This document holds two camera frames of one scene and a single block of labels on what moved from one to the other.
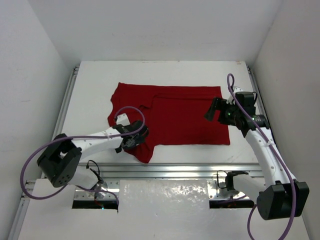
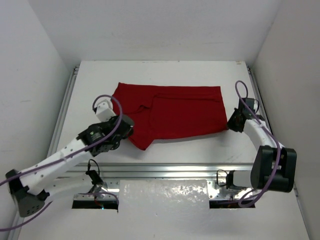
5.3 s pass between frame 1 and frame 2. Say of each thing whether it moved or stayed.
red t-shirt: moved
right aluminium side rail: stayed
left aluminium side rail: stayed
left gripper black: moved
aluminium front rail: stayed
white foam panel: stayed
